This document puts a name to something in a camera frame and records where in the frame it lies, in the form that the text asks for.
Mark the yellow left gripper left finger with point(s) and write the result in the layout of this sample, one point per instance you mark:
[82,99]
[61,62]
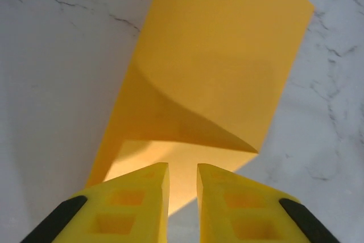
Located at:
[119,214]

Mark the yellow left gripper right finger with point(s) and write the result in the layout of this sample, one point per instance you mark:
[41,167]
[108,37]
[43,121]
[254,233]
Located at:
[244,214]

